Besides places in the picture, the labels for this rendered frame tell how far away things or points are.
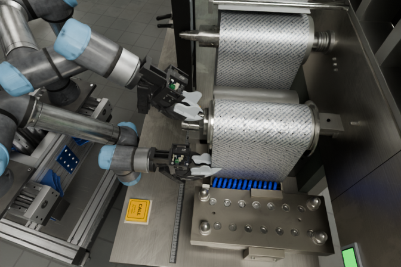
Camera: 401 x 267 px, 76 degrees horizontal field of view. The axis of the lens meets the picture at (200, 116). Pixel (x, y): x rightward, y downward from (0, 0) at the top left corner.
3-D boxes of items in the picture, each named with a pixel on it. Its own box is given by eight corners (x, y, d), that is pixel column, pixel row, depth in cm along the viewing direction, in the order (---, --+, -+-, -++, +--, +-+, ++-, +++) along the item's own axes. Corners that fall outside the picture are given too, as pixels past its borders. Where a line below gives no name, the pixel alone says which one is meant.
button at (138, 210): (130, 200, 92) (129, 198, 90) (150, 202, 92) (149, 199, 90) (126, 221, 88) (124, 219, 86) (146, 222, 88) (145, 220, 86)
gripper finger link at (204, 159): (222, 160, 74) (190, 158, 75) (221, 168, 79) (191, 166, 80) (222, 150, 76) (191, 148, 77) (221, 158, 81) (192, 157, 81)
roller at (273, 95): (212, 101, 91) (213, 77, 81) (285, 105, 89) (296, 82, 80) (210, 130, 84) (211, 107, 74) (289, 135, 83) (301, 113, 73)
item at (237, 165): (210, 175, 85) (212, 149, 70) (282, 180, 84) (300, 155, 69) (209, 177, 84) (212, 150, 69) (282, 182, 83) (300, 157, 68)
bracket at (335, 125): (314, 115, 67) (317, 111, 66) (337, 117, 67) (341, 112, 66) (318, 132, 65) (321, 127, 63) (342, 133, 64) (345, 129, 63)
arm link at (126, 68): (102, 84, 55) (112, 58, 60) (122, 94, 57) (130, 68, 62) (117, 65, 50) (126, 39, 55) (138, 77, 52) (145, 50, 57)
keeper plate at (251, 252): (243, 252, 82) (248, 246, 73) (275, 255, 81) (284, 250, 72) (243, 261, 80) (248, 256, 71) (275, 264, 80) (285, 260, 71)
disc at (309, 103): (294, 120, 78) (311, 88, 66) (295, 121, 78) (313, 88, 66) (301, 165, 70) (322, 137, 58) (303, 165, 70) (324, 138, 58)
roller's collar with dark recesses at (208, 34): (200, 37, 81) (200, 19, 76) (219, 39, 81) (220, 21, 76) (198, 51, 78) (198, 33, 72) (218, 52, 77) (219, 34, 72)
